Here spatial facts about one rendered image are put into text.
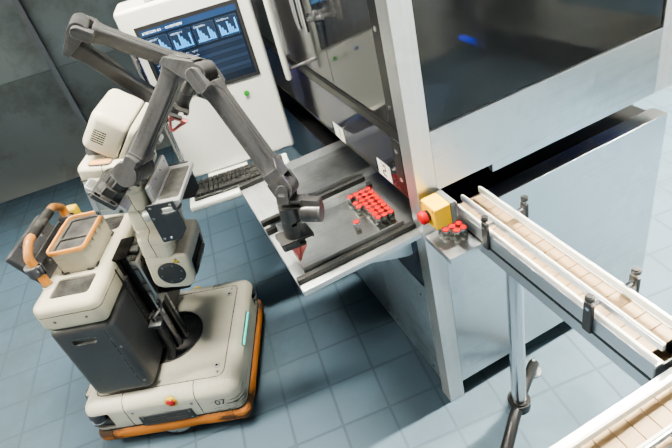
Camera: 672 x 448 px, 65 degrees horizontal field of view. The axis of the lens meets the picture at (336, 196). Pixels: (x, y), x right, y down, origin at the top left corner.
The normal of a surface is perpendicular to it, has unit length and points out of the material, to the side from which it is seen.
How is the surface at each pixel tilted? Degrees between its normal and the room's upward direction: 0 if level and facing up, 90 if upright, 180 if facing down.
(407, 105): 90
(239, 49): 90
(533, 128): 90
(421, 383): 0
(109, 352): 90
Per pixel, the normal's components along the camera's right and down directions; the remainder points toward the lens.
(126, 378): 0.04, 0.57
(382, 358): -0.22, -0.79
